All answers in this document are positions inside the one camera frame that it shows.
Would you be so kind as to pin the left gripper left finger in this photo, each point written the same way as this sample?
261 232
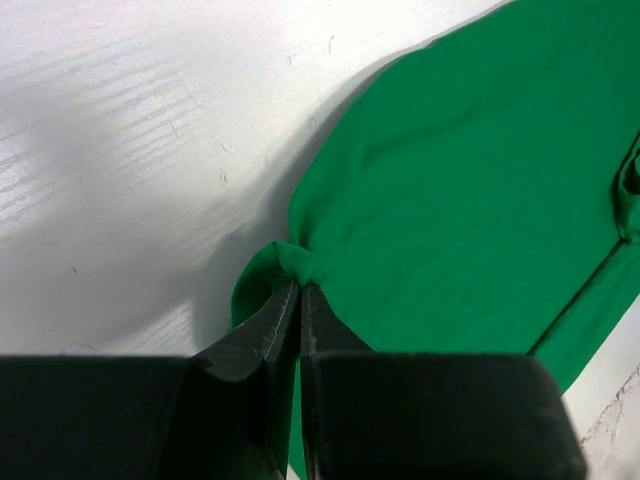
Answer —
223 413

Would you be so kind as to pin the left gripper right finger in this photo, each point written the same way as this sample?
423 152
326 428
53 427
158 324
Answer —
379 415

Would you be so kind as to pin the green t shirt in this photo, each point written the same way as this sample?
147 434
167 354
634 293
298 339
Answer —
481 196

